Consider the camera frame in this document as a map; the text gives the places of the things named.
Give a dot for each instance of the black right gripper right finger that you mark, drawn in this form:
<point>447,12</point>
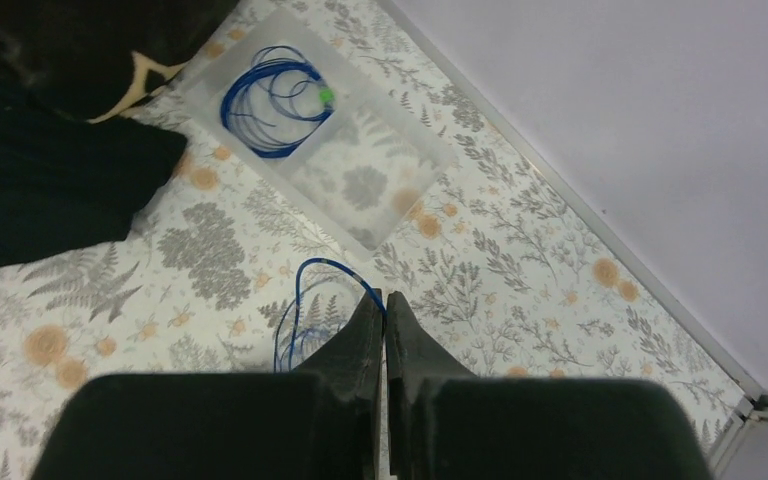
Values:
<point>417,366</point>

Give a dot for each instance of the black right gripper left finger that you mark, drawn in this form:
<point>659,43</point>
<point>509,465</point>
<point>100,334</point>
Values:
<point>347,431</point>

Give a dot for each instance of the black folded cloth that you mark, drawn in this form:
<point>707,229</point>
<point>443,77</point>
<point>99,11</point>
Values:
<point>67,185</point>

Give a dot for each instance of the coiled blue cable green tie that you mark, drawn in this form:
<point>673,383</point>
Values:
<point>278,103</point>

